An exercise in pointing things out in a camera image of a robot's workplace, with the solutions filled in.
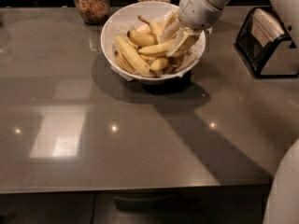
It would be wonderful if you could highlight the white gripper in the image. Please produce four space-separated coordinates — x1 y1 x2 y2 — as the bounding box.
160 0 222 57

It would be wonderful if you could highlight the long curved top banana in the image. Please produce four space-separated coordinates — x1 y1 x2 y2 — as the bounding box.
137 39 186 57

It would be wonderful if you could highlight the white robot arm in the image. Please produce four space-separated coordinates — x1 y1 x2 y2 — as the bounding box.
178 0 299 224

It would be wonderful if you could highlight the upright stemmed middle banana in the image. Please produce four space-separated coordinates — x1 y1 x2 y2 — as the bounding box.
137 15 163 43

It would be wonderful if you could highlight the white bowl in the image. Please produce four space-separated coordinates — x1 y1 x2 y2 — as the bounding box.
100 1 206 85

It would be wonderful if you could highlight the small front centre banana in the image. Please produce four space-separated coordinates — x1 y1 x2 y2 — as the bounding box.
150 57 169 72

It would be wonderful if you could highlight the short left upper banana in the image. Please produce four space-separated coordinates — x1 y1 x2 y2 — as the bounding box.
127 30 157 47

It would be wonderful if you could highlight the long left front banana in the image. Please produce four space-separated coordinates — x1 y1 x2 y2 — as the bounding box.
115 35 155 78

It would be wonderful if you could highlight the far left lower banana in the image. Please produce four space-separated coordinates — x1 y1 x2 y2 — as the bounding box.
114 50 135 74

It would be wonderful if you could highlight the glass jar with brown nuts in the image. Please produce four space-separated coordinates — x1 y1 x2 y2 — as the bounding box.
74 0 110 25

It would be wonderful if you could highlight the black wire napkin holder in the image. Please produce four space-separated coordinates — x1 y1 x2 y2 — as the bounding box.
235 7 299 78

